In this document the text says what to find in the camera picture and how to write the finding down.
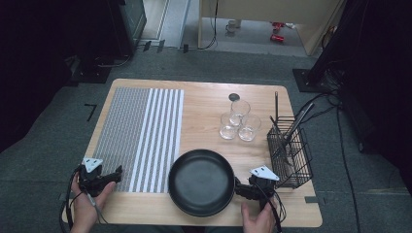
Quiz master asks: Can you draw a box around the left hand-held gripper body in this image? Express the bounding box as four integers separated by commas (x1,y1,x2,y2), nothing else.
77,157,113,198

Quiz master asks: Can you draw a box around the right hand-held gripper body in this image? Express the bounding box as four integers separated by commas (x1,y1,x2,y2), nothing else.
247,165,280,208

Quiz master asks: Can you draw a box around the black wire cutlery basket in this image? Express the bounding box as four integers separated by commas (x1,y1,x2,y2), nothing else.
266,116,315,189

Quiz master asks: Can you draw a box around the black round plate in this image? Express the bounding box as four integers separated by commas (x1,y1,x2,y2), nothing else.
167,149,236,217

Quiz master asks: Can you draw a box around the person's left hand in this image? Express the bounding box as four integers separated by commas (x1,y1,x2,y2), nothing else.
70,174,116,233

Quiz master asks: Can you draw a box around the person's right hand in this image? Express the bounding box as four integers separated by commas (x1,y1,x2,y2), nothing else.
241,198,278,233

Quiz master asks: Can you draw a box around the grey white striped placemat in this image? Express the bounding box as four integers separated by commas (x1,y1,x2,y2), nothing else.
91,86,186,194

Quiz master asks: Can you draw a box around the grey metal utensil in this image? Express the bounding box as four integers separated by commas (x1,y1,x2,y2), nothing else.
281,102,316,149

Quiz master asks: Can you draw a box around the black stand base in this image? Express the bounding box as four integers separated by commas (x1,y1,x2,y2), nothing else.
292,67,328,94
69,54,113,85

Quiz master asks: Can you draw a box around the black curtain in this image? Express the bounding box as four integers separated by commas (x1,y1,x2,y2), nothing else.
0,0,113,153
307,0,412,195

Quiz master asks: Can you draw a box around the black cabinet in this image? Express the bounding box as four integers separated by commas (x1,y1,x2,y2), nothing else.
108,0,148,57

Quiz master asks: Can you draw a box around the grey slanted panel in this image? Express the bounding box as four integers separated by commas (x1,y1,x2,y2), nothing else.
157,0,192,49

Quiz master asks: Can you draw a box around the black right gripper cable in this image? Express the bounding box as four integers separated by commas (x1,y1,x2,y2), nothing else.
252,181,288,233

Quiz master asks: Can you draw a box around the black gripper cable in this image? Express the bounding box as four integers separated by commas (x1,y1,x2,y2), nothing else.
252,181,288,233
58,164,86,233

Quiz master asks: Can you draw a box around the grey gripper lanyard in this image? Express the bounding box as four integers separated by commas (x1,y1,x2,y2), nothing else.
85,190,110,225

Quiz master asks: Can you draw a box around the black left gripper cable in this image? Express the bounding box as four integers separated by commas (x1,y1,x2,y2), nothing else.
58,164,86,233

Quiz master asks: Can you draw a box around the black floor cable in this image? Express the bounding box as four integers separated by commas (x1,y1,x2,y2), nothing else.
292,90,341,125
334,96,361,233

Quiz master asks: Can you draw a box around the black hanging desk cable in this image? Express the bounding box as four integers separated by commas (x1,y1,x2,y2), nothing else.
197,0,219,50

